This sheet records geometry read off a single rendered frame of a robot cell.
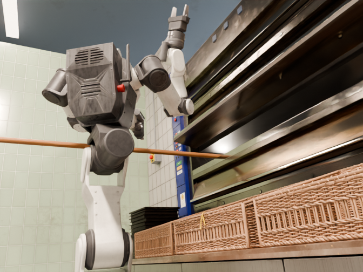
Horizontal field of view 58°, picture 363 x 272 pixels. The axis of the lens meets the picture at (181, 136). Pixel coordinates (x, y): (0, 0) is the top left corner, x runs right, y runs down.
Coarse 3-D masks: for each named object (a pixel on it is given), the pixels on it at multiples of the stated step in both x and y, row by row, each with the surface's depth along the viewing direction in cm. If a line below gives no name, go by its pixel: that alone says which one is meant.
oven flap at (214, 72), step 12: (288, 0) 173; (300, 0) 160; (276, 12) 180; (288, 12) 167; (264, 24) 188; (276, 24) 175; (252, 36) 197; (264, 36) 184; (240, 48) 206; (252, 48) 194; (228, 60) 216; (216, 72) 222; (204, 84) 234; (192, 96) 249
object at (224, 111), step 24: (360, 0) 118; (336, 24) 129; (360, 24) 128; (312, 48) 143; (336, 48) 141; (264, 72) 162; (288, 72) 159; (312, 72) 157; (240, 96) 183; (264, 96) 180; (216, 120) 211; (192, 144) 249
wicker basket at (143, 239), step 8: (168, 224) 164; (144, 232) 193; (152, 232) 182; (160, 232) 172; (168, 232) 164; (136, 240) 203; (144, 240) 191; (152, 240) 181; (160, 240) 171; (168, 240) 163; (136, 248) 202; (144, 248) 190; (152, 248) 179; (160, 248) 170; (168, 248) 162; (136, 256) 200; (144, 256) 188; (152, 256) 178
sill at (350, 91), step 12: (360, 84) 131; (336, 96) 140; (348, 96) 135; (312, 108) 151; (324, 108) 145; (288, 120) 164; (300, 120) 157; (276, 132) 171; (252, 144) 187; (228, 156) 207; (204, 168) 232
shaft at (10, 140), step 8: (24, 144) 167; (32, 144) 168; (40, 144) 170; (48, 144) 171; (56, 144) 173; (64, 144) 175; (72, 144) 177; (80, 144) 179; (136, 152) 195; (144, 152) 197; (152, 152) 199; (160, 152) 201; (168, 152) 203; (176, 152) 206; (184, 152) 209; (192, 152) 212
